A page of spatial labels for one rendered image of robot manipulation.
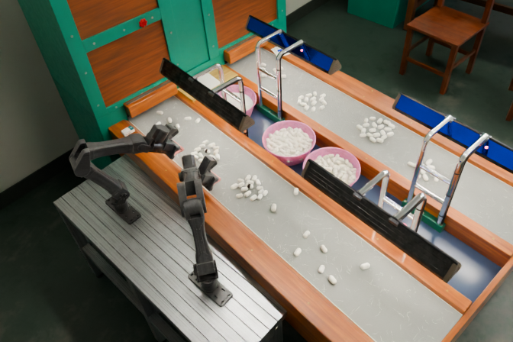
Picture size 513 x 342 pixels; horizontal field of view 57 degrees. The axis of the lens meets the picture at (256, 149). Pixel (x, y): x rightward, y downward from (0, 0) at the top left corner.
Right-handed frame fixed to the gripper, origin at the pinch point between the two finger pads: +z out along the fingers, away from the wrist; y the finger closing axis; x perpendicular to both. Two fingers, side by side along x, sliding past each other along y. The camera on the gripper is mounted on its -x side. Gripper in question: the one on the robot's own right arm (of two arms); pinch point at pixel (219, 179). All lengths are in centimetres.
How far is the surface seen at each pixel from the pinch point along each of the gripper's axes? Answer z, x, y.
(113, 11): -35, -45, 73
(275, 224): 4.3, 0.3, -34.7
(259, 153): 19.4, -15.7, 0.3
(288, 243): 2.0, 2.2, -45.6
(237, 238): -10.7, 9.9, -30.2
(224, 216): -8.2, 7.9, -17.6
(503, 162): 32, -66, -91
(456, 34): 194, -126, 12
